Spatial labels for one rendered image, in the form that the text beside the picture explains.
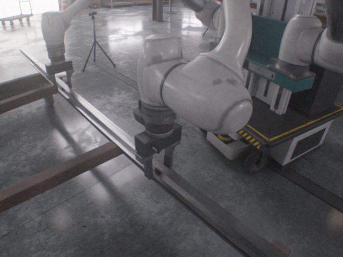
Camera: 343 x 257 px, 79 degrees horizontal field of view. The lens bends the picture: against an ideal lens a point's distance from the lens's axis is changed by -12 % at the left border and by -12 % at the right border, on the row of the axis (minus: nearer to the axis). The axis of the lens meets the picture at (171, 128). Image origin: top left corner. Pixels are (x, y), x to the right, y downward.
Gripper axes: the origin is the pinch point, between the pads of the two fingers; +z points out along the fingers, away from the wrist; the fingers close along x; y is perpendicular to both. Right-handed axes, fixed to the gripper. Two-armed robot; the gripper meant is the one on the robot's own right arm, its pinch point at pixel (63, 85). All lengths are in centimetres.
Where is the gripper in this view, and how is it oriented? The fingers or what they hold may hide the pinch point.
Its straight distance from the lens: 133.6
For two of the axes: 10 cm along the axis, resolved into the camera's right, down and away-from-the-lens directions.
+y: 6.8, 4.3, -6.0
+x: 7.3, -3.5, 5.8
